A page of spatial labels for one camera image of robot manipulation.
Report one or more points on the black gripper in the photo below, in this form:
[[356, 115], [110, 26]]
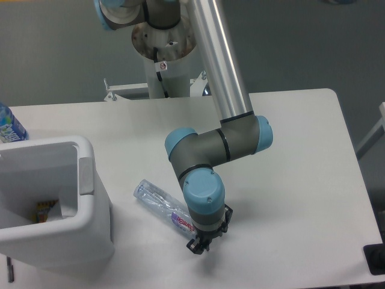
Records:
[[206, 233]]

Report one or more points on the clear plastic bottle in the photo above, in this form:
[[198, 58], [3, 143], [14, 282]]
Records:
[[165, 207]]

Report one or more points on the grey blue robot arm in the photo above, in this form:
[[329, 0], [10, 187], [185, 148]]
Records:
[[193, 155]]

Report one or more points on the white plastic trash can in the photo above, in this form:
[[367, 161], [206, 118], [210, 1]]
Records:
[[34, 171]]

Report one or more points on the black clamp at table edge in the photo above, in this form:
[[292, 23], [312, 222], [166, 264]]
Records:
[[374, 254]]

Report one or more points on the colourful snack packet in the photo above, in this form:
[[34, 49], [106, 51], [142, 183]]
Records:
[[42, 210]]

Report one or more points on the small black strip on table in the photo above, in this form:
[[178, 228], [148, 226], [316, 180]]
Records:
[[10, 271]]

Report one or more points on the blue labelled water bottle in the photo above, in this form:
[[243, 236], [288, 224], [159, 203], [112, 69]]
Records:
[[11, 129]]

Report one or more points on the white pedestal foot bracket middle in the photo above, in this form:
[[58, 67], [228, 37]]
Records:
[[200, 86]]

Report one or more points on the white pedestal foot bracket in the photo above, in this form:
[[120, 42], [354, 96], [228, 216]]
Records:
[[115, 93], [200, 86]]

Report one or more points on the white pedestal foot bracket left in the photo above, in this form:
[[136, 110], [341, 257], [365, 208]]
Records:
[[115, 93]]

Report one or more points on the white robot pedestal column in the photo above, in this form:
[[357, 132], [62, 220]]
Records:
[[167, 55]]

